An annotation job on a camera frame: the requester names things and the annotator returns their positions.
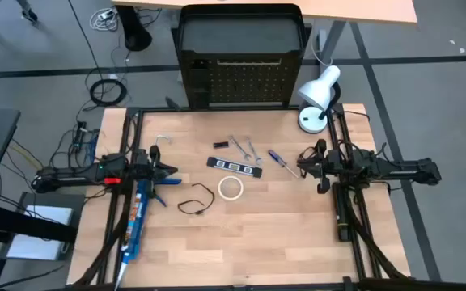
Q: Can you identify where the light wooden desk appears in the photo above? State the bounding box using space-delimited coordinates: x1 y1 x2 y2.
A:
111 0 419 24

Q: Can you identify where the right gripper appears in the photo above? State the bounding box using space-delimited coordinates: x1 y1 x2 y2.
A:
296 139 341 195

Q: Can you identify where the black cable harness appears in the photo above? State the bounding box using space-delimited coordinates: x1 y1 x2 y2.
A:
344 189 412 280
70 193 137 289

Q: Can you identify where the coiled black floor cable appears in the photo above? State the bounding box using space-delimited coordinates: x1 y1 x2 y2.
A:
89 78 128 108

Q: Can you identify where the white masking tape roll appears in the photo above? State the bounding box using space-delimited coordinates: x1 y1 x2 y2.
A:
217 175 245 201

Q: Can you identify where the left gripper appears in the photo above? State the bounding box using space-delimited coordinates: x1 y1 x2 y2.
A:
134 145 180 199

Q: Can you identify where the black power strip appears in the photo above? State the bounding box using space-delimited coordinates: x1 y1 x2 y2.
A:
74 120 89 149

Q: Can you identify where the blue handled screwdriver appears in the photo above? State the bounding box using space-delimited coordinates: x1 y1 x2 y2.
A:
267 149 300 179

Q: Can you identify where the black aluminium table frame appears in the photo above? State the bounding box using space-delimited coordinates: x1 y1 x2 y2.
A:
95 103 412 291

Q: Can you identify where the black peg board cart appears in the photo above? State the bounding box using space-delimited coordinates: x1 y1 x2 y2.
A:
171 3 311 110

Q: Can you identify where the white floor cable bundle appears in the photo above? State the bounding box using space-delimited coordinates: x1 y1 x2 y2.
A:
89 6 120 32

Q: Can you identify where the white gooseneck desk lamp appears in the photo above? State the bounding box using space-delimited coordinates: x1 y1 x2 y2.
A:
296 64 342 135

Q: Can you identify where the white paper sheet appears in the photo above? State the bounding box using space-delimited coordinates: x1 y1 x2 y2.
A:
6 205 74 262

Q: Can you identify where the black cylinder with yellow band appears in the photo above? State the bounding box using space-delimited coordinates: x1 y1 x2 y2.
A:
333 181 354 243

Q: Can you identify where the black desk foot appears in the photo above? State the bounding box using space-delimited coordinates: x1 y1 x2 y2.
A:
115 4 153 53

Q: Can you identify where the grey desk leg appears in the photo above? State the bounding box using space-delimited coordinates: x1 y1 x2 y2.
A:
320 19 347 68

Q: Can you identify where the silver combination wrench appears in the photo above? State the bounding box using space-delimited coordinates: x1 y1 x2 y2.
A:
227 135 252 162
245 137 263 167

